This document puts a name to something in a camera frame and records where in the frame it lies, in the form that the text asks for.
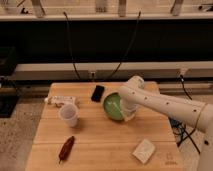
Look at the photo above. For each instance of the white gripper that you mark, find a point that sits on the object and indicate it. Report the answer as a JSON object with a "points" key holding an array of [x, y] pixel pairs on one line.
{"points": [[128, 109]]}

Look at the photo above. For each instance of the green ceramic bowl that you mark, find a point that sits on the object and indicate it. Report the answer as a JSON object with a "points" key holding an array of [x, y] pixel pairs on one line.
{"points": [[111, 106]]}

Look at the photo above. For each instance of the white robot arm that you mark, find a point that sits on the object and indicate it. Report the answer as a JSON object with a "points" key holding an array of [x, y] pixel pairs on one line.
{"points": [[198, 115]]}

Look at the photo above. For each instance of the black smartphone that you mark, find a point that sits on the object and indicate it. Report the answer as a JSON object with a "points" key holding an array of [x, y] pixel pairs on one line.
{"points": [[97, 94]]}

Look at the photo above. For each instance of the white sponge block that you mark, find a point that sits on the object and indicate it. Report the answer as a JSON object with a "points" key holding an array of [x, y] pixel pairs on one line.
{"points": [[144, 151]]}

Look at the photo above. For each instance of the translucent plastic cup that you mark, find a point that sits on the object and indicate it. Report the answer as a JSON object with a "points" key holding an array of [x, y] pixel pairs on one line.
{"points": [[69, 114]]}

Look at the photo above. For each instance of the black box at left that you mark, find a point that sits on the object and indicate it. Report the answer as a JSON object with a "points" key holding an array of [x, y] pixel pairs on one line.
{"points": [[8, 63]]}

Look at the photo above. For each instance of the white wall outlet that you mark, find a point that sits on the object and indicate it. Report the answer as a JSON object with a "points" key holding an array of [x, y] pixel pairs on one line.
{"points": [[92, 75]]}

